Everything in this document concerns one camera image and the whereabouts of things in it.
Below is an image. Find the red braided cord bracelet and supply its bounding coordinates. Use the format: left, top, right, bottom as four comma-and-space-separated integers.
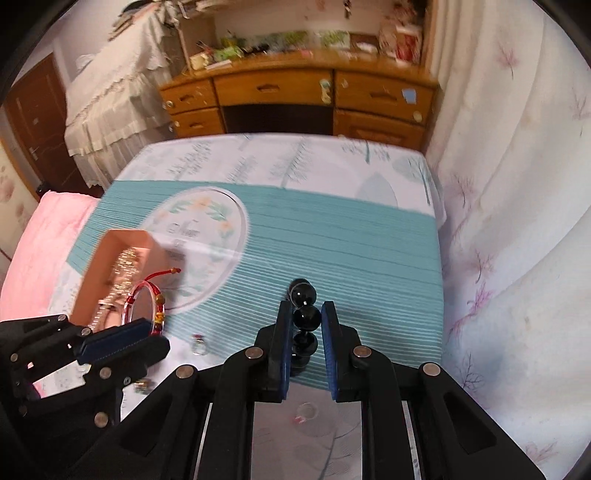
121, 268, 182, 335

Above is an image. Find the white lace cover cloth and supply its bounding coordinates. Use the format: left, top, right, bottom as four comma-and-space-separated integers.
65, 7, 185, 188

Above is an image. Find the white leaf print curtain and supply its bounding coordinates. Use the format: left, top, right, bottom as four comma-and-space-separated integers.
420, 0, 591, 480

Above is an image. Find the pink stone ring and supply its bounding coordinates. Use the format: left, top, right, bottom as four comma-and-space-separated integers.
292, 402, 318, 425

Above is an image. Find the patterned paper bag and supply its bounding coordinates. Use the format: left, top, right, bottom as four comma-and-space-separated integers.
379, 18, 400, 56

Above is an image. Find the pink blanket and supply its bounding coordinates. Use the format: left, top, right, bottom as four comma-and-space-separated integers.
0, 191, 100, 319

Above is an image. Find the brown wooden door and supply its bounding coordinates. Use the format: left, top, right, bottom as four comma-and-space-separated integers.
4, 53, 102, 195

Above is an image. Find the red and white cup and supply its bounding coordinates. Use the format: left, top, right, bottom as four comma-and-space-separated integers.
394, 25, 423, 63

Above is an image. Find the gold pearl brooch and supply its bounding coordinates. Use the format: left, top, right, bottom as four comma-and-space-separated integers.
108, 247, 144, 296

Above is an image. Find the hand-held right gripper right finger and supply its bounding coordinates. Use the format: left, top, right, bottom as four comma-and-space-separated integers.
322, 301, 548, 480

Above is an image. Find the pink plastic drawer box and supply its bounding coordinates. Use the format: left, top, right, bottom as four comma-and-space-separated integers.
74, 230, 185, 330

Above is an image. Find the wooden desk with drawers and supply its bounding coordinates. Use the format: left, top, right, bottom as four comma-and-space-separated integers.
159, 58, 439, 151

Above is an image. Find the black bead bracelet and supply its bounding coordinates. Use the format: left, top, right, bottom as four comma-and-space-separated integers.
288, 278, 319, 374

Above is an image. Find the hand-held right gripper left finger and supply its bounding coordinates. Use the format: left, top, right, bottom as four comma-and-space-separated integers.
60, 300, 295, 480

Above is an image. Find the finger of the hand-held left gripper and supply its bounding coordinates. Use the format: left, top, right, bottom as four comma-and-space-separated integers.
85, 336, 171, 430
0, 315, 157, 365

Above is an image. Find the long pearl necklace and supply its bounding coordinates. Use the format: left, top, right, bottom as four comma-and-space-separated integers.
88, 302, 114, 330

